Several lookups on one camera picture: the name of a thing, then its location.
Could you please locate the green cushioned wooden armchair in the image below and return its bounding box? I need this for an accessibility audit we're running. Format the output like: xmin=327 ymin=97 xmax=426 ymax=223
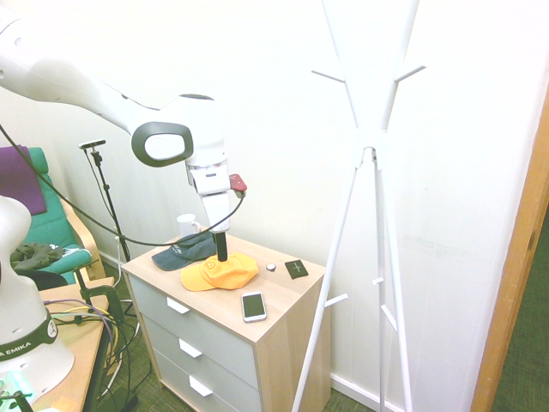
xmin=0 ymin=147 xmax=106 ymax=287

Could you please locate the orange smiley baseball cap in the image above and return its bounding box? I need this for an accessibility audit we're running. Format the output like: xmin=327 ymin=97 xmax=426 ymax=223
xmin=179 ymin=251 xmax=260 ymax=294

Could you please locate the white smartphone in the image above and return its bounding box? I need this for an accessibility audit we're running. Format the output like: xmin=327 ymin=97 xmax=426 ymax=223
xmin=240 ymin=290 xmax=268 ymax=324

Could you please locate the grey drawer white handle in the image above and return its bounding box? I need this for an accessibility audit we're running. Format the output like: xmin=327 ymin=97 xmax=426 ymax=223
xmin=140 ymin=313 xmax=262 ymax=412
xmin=127 ymin=274 xmax=260 ymax=391
xmin=152 ymin=348 xmax=263 ymax=412

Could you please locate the dark blue baseball cap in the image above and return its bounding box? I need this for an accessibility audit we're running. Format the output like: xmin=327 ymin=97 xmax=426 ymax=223
xmin=151 ymin=233 xmax=220 ymax=272

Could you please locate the dark green C-clamp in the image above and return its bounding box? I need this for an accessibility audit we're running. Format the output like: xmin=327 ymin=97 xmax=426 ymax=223
xmin=72 ymin=266 xmax=126 ymax=327

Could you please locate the black tripod stand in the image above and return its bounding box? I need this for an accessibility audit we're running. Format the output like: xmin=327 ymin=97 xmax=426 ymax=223
xmin=87 ymin=148 xmax=132 ymax=264

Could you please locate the red wrist camera mount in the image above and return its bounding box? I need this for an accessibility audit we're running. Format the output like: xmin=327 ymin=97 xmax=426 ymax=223
xmin=228 ymin=173 xmax=250 ymax=199

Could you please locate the dark olive clothing pile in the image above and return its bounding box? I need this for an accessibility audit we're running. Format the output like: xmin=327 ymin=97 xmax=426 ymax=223
xmin=10 ymin=242 xmax=65 ymax=274

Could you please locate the purple cloth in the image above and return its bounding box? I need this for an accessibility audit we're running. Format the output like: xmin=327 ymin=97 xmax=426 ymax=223
xmin=0 ymin=144 xmax=47 ymax=216

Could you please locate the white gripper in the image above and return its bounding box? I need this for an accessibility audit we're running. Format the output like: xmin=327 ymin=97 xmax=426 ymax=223
xmin=190 ymin=167 xmax=235 ymax=263

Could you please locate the white coat rack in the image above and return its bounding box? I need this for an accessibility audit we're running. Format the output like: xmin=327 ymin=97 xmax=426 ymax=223
xmin=291 ymin=0 xmax=428 ymax=412

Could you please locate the light wood drawer chest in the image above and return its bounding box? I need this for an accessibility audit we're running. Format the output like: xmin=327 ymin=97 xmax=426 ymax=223
xmin=121 ymin=225 xmax=332 ymax=412

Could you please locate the white ceramic mug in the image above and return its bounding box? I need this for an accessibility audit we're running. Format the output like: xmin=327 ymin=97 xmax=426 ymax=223
xmin=176 ymin=213 xmax=203 ymax=239

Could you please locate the purple cable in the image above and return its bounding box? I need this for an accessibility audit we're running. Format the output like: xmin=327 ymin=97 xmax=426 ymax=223
xmin=42 ymin=298 xmax=120 ymax=349

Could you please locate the light wood robot table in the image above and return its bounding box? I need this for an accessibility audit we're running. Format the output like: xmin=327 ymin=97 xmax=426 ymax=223
xmin=32 ymin=276 xmax=118 ymax=412

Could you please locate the yellow cable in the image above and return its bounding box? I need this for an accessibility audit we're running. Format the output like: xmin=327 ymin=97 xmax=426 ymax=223
xmin=51 ymin=304 xmax=121 ymax=345

